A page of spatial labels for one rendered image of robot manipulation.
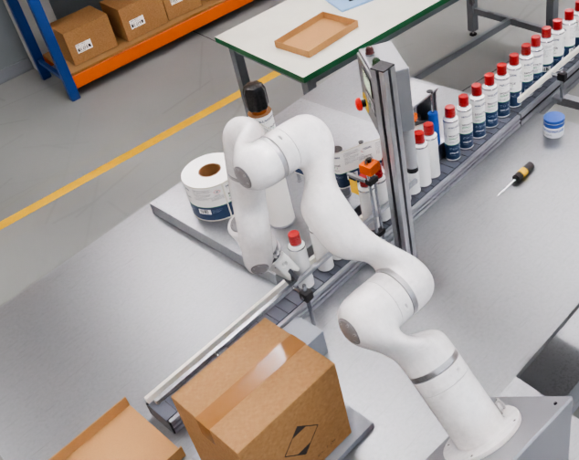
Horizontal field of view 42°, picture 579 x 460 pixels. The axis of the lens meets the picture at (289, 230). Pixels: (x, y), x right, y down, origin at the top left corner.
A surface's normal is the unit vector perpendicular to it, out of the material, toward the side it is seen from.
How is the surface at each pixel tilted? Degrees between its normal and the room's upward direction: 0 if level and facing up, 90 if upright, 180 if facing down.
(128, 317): 0
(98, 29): 90
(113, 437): 0
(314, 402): 90
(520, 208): 0
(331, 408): 90
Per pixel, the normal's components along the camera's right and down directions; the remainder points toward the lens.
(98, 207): -0.19, -0.75
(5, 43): 0.60, 0.42
